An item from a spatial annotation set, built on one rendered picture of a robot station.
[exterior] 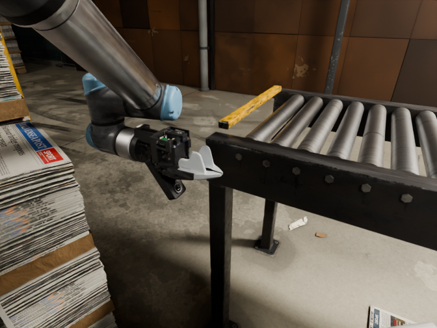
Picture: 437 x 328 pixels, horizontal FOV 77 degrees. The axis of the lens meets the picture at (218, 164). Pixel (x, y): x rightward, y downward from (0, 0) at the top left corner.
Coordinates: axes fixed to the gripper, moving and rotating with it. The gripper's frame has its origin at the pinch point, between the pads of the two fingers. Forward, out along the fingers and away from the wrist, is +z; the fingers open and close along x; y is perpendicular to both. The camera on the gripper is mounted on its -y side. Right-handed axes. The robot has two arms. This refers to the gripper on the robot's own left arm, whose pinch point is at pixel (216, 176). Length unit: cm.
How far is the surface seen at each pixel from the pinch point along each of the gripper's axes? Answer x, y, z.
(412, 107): 59, 3, 36
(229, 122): 16.3, 5.4, -5.4
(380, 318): 45, -75, 48
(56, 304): -26.5, -26.0, -25.0
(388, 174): 10.7, 3.5, 30.2
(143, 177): 80, -77, -106
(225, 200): 9.0, -13.1, -2.3
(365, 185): 8.1, 1.6, 27.0
